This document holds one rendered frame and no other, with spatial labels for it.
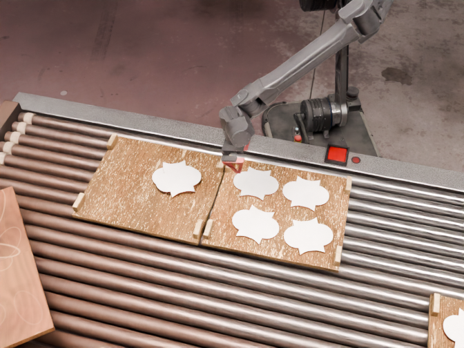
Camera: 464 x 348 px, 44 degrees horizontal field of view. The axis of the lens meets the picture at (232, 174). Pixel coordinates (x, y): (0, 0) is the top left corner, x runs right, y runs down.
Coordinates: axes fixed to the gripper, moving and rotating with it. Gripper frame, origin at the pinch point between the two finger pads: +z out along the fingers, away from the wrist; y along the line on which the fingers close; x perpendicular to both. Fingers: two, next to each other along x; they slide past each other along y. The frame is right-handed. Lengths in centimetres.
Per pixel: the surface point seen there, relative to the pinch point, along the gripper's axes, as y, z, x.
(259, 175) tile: 4.0, 11.6, -2.9
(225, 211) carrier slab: -11.9, 11.2, 4.6
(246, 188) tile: -2.2, 11.2, -0.2
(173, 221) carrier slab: -19.0, 8.4, 19.0
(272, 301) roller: -37.7, 17.2, -14.5
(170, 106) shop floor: 122, 87, 90
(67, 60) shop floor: 148, 72, 166
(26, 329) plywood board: -66, -6, 40
